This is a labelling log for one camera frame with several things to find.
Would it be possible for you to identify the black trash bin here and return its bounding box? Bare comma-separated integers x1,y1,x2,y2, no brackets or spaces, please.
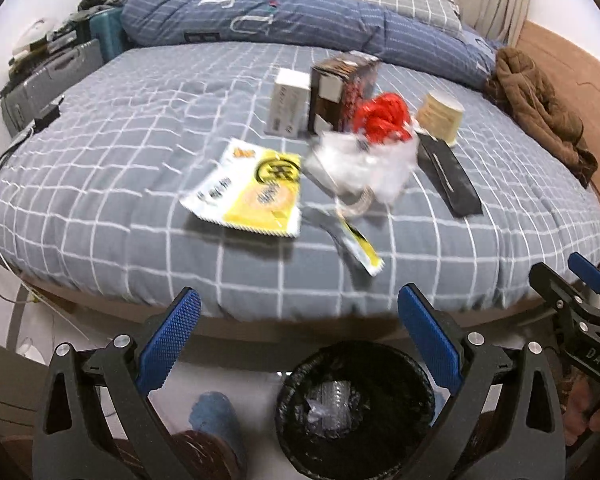
275,341,437,478

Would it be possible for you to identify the black power adapter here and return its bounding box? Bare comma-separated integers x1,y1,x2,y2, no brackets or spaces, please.
32,102,63,133

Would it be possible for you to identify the grey checked bed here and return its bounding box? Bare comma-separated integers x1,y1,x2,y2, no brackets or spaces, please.
0,40,600,321

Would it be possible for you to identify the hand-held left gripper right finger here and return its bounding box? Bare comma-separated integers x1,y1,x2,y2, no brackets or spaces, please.
397,282,566,480

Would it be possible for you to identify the teal suitcase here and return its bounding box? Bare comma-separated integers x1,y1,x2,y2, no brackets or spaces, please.
87,7,131,63

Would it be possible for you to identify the grey suitcase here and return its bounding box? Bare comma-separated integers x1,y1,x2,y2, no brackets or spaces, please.
0,39,103,136

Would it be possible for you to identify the small torn sachet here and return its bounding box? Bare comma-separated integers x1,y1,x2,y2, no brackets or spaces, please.
300,204,385,277

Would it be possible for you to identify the white cardboard box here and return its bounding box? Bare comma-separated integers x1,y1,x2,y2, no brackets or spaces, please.
264,67,312,137

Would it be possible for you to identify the clear plastic bag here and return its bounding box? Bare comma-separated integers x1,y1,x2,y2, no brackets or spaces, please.
302,130,421,206

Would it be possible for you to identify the crumpled clear plastic wrap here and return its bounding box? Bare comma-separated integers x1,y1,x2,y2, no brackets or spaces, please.
305,380,361,433

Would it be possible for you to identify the dark brown printed box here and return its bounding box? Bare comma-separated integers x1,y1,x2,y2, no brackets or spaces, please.
307,52,381,133

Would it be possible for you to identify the wooden headboard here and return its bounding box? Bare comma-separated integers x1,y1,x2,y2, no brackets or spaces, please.
517,20,600,241

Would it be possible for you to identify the red plastic bag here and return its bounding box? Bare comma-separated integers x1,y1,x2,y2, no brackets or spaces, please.
352,91,416,145

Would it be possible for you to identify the grey metal bar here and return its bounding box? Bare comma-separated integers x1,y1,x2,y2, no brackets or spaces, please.
7,280,33,356

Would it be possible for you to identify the blue striped duvet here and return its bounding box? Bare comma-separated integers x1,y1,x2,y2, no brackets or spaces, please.
120,0,501,91

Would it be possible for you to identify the beige tape roll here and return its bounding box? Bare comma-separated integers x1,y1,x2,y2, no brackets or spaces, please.
415,91,466,147

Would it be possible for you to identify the brown garment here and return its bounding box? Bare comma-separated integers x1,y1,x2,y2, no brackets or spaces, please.
482,47,598,188

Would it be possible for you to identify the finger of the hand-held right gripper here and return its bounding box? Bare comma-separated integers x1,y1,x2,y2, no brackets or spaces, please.
528,261,600,341
567,252,600,313

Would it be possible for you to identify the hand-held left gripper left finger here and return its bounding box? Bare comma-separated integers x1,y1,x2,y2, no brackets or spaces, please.
31,286,216,480

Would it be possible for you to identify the person's brown trouser leg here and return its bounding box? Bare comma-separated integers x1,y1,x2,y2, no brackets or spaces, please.
170,430,241,480

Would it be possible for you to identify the yellow snack packet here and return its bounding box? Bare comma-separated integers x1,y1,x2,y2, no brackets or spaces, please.
180,137,303,238

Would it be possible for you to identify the person's right hand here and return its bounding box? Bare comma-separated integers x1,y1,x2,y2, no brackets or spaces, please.
562,372,600,441

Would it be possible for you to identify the black box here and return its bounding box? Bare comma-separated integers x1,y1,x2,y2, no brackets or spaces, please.
416,135,483,218

